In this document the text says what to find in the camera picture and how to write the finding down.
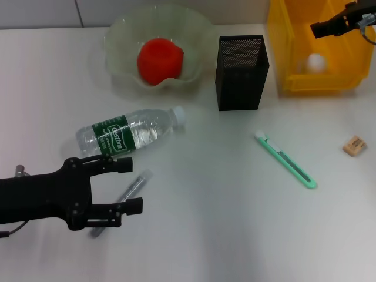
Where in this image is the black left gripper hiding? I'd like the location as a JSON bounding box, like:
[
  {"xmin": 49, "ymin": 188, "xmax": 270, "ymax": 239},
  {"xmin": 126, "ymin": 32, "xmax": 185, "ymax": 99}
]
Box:
[{"xmin": 0, "ymin": 156, "xmax": 144, "ymax": 231}]

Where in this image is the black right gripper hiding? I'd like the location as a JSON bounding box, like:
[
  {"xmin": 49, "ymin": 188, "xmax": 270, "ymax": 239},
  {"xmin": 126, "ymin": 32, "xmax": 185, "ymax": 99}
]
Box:
[{"xmin": 310, "ymin": 0, "xmax": 376, "ymax": 39}]

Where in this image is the grey glitter pen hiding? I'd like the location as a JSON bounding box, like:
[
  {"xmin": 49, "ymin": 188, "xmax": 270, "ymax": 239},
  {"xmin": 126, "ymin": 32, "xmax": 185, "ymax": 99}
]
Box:
[{"xmin": 90, "ymin": 169, "xmax": 153, "ymax": 239}]

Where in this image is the white paper ball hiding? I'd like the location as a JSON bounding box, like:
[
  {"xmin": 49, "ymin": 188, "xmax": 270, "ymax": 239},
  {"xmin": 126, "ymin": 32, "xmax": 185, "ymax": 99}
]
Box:
[{"xmin": 305, "ymin": 53, "xmax": 328, "ymax": 73}]

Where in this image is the clear water bottle green label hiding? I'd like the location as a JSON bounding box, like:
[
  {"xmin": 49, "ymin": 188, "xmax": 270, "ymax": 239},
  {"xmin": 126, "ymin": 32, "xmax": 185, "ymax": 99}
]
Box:
[{"xmin": 75, "ymin": 106, "xmax": 186, "ymax": 160}]

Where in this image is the tan eraser block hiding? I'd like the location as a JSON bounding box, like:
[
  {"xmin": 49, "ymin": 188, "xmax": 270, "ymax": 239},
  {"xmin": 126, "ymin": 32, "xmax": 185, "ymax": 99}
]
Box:
[{"xmin": 342, "ymin": 135, "xmax": 368, "ymax": 159}]

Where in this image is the orange toy fruit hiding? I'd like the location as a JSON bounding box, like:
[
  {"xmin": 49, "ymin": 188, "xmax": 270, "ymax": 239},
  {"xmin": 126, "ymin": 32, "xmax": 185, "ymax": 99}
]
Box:
[{"xmin": 137, "ymin": 37, "xmax": 185, "ymax": 86}]

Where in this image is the mint green utility knife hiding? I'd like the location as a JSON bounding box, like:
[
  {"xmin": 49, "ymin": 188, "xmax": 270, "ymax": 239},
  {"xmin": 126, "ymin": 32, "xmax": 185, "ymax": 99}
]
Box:
[{"xmin": 254, "ymin": 130, "xmax": 318, "ymax": 190}]

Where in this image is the black mesh pen holder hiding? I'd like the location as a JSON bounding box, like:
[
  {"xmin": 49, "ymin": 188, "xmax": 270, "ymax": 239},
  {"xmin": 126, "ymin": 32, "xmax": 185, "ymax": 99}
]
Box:
[{"xmin": 215, "ymin": 34, "xmax": 270, "ymax": 112}]

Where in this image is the pale green glass fruit plate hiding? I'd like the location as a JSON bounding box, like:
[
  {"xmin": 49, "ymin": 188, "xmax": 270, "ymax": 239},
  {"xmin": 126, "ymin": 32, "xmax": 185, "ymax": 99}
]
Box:
[{"xmin": 103, "ymin": 4, "xmax": 215, "ymax": 92}]

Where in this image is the yellow plastic bin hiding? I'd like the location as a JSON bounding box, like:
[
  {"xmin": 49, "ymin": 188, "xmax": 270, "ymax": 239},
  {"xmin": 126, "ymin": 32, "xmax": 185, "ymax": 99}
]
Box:
[{"xmin": 266, "ymin": 0, "xmax": 376, "ymax": 96}]

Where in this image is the grey right gripper cable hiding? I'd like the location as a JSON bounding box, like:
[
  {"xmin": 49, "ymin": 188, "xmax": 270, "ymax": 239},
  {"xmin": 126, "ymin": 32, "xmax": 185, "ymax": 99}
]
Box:
[{"xmin": 356, "ymin": 13, "xmax": 376, "ymax": 46}]

